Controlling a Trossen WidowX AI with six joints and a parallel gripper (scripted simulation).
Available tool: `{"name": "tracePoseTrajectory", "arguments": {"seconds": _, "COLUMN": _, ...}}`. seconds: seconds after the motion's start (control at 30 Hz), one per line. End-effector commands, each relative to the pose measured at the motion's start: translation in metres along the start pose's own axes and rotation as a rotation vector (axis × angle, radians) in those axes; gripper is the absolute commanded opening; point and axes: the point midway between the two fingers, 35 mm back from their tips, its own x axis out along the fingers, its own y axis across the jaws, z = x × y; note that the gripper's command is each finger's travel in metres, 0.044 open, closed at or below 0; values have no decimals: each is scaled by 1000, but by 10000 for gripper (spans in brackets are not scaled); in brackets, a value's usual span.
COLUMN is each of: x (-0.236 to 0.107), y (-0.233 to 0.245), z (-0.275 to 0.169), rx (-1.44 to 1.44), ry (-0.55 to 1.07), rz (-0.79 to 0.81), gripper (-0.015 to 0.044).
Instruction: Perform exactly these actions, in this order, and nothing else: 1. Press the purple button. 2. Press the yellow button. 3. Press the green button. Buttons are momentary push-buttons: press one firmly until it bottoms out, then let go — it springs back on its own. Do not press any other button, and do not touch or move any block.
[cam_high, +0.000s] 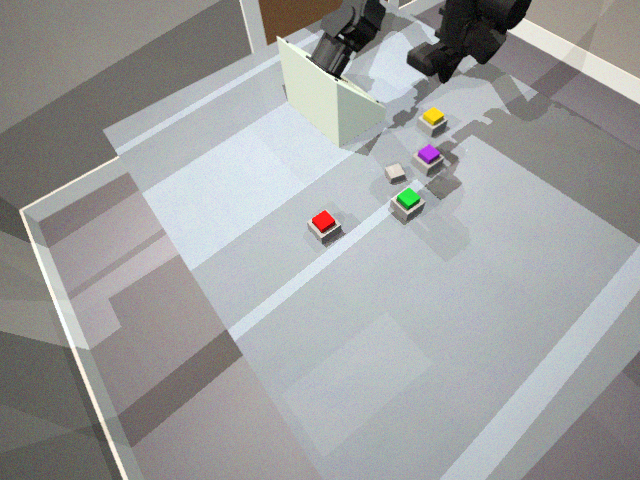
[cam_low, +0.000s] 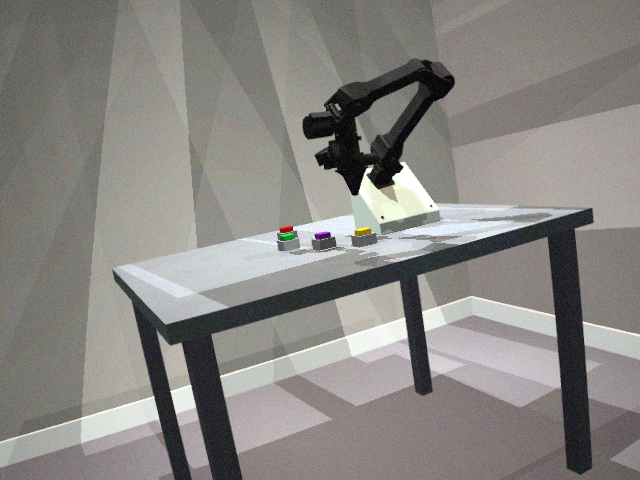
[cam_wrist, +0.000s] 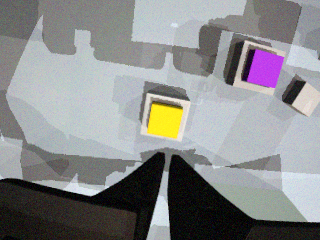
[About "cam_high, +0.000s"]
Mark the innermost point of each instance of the purple button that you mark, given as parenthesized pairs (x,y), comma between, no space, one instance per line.
(427,160)

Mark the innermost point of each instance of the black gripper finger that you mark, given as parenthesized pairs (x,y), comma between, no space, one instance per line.
(460,55)
(444,73)

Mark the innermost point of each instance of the red button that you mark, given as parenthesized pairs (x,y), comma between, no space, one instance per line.
(324,226)

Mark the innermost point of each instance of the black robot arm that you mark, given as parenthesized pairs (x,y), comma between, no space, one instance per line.
(359,20)

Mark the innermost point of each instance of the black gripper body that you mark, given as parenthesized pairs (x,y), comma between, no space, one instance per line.
(430,59)

